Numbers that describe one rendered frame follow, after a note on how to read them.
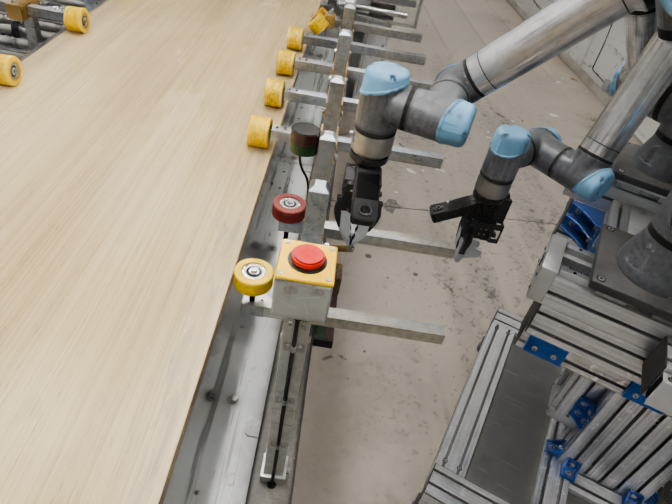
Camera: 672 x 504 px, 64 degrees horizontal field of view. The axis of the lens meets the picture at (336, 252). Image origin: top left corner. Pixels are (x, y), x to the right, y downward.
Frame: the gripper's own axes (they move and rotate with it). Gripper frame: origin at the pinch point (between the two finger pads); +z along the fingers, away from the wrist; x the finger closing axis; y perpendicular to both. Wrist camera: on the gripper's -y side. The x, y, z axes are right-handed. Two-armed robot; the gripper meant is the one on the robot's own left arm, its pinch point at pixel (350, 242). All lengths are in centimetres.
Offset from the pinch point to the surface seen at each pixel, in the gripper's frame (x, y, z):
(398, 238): -12.9, 18.4, 11.2
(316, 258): 6.8, -36.5, -26.0
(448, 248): -25.3, 17.7, 11.2
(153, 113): 57, 51, 7
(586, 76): -217, 411, 91
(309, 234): 8.3, -11.6, -9.5
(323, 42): 15, 118, 2
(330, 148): 7.0, 13.4, -12.7
